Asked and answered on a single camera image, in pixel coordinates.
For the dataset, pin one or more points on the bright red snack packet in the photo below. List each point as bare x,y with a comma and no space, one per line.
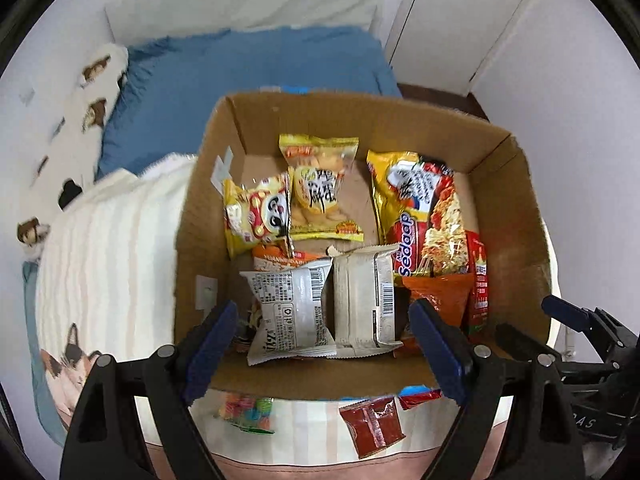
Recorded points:
411,397

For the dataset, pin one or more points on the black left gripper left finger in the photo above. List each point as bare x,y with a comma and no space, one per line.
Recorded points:
105,439

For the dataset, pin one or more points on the white door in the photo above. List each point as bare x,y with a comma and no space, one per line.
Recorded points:
441,44

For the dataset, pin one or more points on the red seasoning packet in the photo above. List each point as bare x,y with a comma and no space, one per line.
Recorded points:
477,311

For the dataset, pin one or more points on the orange white snack packet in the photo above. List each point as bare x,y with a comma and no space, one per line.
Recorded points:
273,258

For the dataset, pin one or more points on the yellow cracker snack bag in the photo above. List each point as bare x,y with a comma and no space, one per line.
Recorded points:
317,168

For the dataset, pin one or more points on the dark red sauce packet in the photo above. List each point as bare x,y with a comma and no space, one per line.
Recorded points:
373,425

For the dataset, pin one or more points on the Sedaap instant noodle packet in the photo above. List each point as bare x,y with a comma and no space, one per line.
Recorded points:
417,208

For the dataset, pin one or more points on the striped cream pink blanket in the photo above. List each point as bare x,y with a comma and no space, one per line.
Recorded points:
106,284

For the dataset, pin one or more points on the colourful candy ball bag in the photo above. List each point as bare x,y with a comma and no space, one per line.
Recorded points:
247,413

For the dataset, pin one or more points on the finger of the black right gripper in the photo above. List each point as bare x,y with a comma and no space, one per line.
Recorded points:
576,318
518,345

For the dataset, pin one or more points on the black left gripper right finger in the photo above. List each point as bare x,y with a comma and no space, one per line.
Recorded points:
540,441

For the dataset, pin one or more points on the yellow mushroom snack bag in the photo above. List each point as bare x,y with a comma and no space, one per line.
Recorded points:
256,216

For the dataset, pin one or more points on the bear print long pillow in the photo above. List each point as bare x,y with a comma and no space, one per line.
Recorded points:
69,163

